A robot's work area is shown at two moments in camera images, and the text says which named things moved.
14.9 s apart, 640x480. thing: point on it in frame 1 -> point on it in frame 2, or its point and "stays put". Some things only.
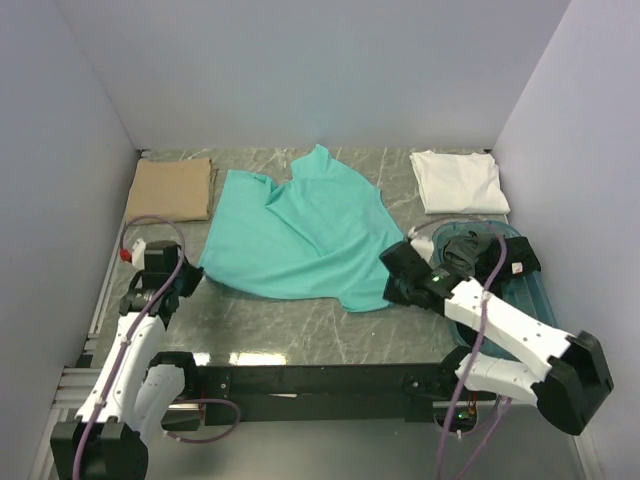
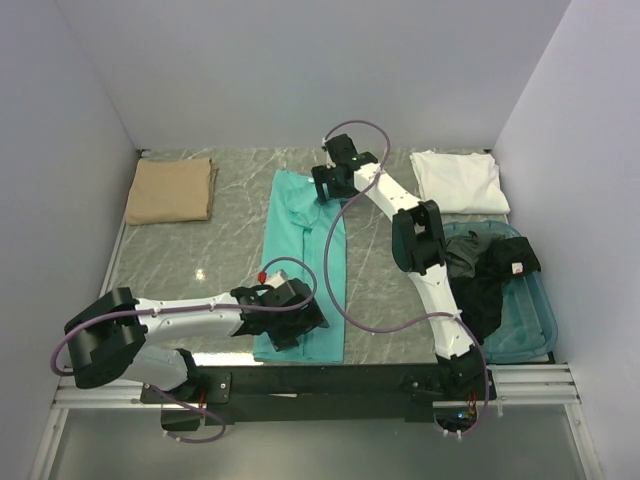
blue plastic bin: (528, 293) stays put
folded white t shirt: (459, 183) stays put
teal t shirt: (323, 234) -> (296, 226)
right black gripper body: (397, 290) -> (336, 190)
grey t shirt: (460, 254) stays put
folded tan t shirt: (177, 189) stays put
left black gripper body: (187, 279) -> (289, 327)
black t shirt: (520, 260) stays put
